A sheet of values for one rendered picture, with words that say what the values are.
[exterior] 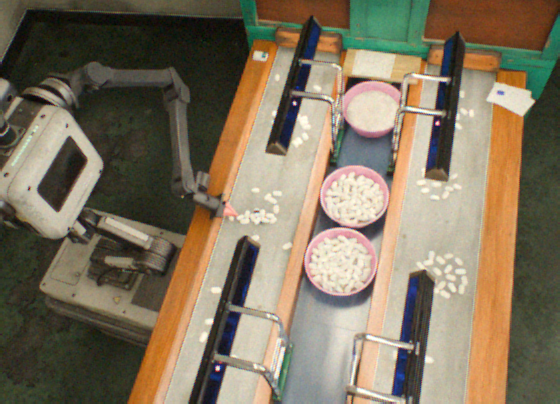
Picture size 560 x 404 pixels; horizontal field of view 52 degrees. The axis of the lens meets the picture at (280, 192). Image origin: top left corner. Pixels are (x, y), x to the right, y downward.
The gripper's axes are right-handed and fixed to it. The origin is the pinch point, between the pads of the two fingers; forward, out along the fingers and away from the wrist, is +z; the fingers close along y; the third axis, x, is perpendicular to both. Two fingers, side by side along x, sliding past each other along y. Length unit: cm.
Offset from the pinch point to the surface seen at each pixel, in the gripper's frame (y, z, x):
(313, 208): 8.2, 22.9, -18.6
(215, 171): 17.6, -10.8, 8.4
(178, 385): -67, -2, 2
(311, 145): 38.3, 19.1, -11.7
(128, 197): 32, -19, 114
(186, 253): -19.6, -11.7, 8.3
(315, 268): -15.2, 28.4, -20.6
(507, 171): 38, 79, -63
